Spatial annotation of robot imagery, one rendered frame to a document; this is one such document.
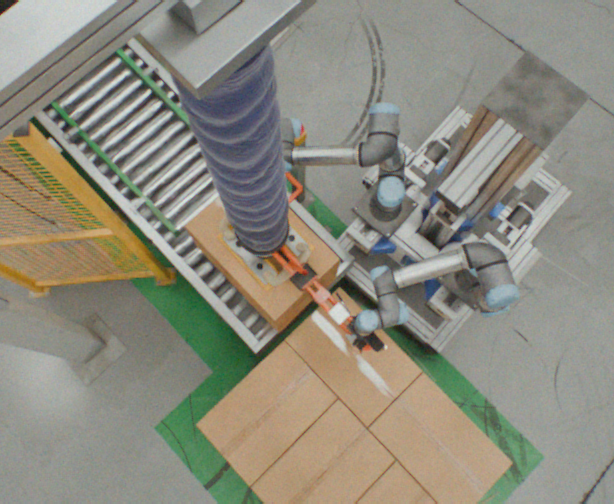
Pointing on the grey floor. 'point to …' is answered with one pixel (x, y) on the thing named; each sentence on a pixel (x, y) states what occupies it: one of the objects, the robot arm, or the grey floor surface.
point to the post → (300, 169)
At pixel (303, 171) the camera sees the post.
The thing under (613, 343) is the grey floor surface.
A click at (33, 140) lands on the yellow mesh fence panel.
